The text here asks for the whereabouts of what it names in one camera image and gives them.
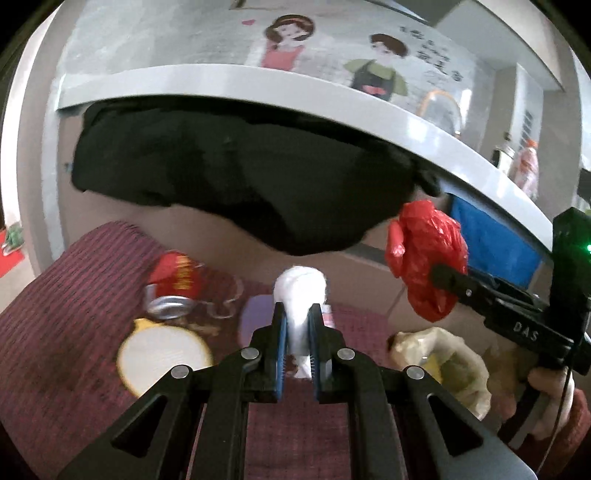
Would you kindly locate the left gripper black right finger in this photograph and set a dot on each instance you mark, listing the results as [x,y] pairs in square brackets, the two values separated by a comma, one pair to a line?
[324,342]

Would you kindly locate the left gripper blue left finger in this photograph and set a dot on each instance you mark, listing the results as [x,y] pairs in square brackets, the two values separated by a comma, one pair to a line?
[266,380]

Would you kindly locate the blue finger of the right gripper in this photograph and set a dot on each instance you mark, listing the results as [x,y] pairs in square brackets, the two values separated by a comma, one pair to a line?
[469,290]
[502,286]

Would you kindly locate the pink Kleenex tissue pack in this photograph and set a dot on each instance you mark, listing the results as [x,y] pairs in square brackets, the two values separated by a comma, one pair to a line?
[327,317]

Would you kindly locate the purple felt coaster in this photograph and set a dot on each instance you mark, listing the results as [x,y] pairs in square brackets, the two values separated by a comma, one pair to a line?
[257,313]

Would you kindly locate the white cotton ball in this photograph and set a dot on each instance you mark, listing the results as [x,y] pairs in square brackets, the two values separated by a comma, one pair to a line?
[298,288]

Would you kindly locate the red plastic bag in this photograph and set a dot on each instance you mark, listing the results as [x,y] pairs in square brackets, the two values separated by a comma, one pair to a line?
[420,238]

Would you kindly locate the yellow rimmed white scrub pad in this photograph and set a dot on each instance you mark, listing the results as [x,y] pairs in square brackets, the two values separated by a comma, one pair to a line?
[153,349]

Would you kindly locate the red drink can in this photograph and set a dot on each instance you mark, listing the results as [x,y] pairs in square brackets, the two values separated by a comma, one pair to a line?
[173,287]

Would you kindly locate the trash bin with yellow bag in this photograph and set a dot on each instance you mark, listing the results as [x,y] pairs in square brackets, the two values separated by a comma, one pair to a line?
[449,360]

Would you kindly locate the person right hand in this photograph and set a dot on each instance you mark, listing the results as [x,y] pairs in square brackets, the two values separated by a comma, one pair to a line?
[558,386]

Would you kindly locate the blue towel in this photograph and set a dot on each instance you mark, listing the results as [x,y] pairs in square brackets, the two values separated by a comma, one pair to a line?
[494,248]

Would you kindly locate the red drink bottle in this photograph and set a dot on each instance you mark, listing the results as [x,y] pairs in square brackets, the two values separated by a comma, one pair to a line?
[526,172]

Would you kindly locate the clear bottle with label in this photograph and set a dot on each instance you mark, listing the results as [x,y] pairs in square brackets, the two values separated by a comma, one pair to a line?
[503,155]

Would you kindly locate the black cloth hanging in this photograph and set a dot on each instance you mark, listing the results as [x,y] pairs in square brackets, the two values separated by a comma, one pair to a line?
[300,184]

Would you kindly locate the red plaid tablecloth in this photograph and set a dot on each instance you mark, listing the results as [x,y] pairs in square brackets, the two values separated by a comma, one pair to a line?
[60,388]

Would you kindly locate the red floor mat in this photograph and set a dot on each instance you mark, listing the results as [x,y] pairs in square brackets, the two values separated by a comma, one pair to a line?
[12,242]

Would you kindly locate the round wooden frame mirror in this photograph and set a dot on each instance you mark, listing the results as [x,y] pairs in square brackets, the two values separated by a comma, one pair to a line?
[441,109]

